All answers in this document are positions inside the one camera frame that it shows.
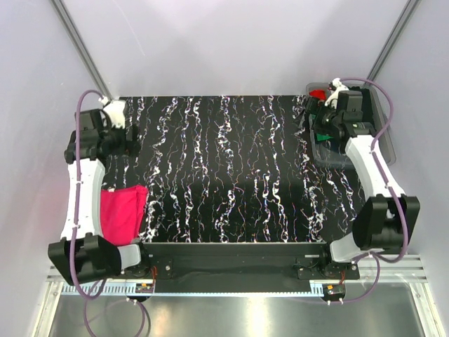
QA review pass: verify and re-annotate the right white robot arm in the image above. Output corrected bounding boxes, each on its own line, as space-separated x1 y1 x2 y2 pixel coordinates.
305 90 420 279

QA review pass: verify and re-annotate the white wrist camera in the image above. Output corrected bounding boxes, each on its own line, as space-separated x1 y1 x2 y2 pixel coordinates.
99 96 128 128
324 77 349 109

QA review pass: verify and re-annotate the black folded t shirt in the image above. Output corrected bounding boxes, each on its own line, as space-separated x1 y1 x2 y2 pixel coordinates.
360 88 381 133

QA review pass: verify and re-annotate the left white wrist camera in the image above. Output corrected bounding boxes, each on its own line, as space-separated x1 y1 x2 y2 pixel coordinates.
99 96 128 128

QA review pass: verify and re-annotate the orange connector module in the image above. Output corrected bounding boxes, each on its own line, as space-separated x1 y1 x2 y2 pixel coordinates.
135 282 154 293
323 284 346 297

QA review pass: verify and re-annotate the green folded t shirt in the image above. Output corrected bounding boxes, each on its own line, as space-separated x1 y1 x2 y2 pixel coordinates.
315 133 332 142

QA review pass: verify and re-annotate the purple cable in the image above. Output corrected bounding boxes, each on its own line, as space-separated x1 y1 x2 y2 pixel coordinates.
68 89 152 336
338 77 411 305

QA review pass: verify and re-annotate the left orange connector module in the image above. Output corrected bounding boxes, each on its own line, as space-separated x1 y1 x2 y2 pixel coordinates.
135 282 154 293

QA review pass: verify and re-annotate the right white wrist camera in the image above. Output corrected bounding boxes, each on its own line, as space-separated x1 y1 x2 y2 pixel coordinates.
324 77 349 109

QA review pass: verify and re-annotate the right aluminium corner post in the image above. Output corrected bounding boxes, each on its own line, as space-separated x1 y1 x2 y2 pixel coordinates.
368 0 422 81

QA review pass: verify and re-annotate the magenta t shirt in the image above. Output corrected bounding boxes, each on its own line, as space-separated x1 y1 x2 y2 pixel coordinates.
100 185 148 246

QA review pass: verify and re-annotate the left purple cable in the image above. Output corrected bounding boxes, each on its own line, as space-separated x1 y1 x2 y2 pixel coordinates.
68 89 152 336

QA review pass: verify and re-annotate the right orange connector module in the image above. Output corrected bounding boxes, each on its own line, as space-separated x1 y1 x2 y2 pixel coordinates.
323 284 346 297

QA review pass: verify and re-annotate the aluminium frame rail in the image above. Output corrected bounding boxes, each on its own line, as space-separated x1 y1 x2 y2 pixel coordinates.
47 254 429 282

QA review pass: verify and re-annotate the red folded t shirt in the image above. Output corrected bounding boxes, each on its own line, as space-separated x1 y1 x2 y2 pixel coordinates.
309 89 327 100

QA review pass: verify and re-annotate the aluminium corner post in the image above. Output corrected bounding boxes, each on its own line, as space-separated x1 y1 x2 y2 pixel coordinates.
49 0 113 99
368 0 422 81

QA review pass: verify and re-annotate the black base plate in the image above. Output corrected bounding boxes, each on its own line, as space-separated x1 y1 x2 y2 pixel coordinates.
116 242 360 281

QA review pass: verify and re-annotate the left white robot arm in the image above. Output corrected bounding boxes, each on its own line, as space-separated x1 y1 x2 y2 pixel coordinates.
48 100 152 286

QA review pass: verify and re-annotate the white slotted cable duct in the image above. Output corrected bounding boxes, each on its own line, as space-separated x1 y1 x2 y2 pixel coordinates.
61 282 326 296

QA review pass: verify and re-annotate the left aluminium corner post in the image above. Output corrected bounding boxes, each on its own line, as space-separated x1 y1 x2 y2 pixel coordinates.
49 0 113 99

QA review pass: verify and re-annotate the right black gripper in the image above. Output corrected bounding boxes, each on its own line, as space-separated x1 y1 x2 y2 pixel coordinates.
292 96 342 138

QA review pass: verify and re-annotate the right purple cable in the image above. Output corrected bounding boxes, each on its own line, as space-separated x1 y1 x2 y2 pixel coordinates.
338 77 411 305

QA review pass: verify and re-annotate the clear plastic bin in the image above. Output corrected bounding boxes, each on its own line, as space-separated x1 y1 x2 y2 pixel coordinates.
306 82 396 169

